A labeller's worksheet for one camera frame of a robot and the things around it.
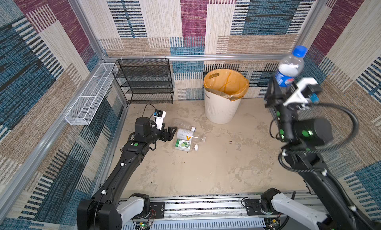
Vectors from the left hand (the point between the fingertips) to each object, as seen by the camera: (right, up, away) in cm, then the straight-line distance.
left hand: (170, 126), depth 79 cm
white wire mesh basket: (-55, +8, +13) cm, 57 cm away
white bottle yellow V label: (+8, -7, +15) cm, 18 cm away
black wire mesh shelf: (-22, +31, +29) cm, 48 cm away
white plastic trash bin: (+29, +9, +15) cm, 34 cm away
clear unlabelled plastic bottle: (+3, 0, +20) cm, 20 cm away
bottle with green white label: (+7, -13, +13) cm, 19 cm away
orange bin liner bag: (+36, +29, +26) cm, 53 cm away
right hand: (+41, +17, -29) cm, 53 cm away
